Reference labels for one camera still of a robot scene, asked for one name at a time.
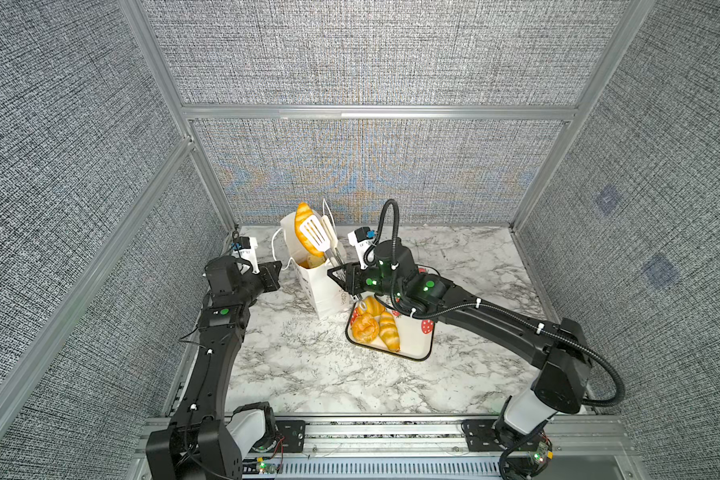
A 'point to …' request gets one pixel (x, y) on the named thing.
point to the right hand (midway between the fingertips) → (331, 269)
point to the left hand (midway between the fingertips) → (280, 263)
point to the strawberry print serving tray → (416, 335)
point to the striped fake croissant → (389, 331)
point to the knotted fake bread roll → (365, 328)
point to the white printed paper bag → (325, 298)
